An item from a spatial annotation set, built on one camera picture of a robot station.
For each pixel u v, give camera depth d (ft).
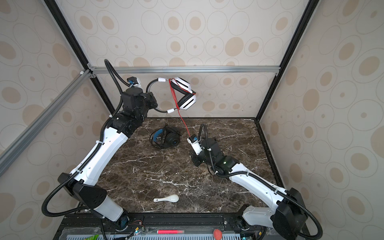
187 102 2.17
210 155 1.85
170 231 2.42
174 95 2.35
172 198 2.66
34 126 1.95
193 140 2.13
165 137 3.46
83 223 2.43
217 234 2.24
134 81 1.88
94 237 2.26
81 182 1.34
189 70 2.95
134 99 1.62
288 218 1.28
